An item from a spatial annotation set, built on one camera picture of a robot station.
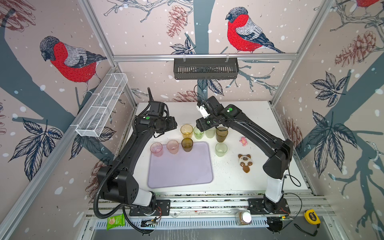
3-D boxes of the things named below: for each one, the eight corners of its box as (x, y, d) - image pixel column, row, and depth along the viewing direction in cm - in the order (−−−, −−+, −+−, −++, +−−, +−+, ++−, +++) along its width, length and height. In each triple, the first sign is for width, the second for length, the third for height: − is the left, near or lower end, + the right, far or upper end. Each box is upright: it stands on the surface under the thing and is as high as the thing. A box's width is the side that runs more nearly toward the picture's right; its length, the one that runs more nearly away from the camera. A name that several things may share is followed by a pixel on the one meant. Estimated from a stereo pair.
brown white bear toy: (241, 172, 86) (242, 171, 84) (237, 155, 93) (238, 153, 91) (253, 172, 86) (254, 171, 84) (249, 155, 93) (250, 153, 91)
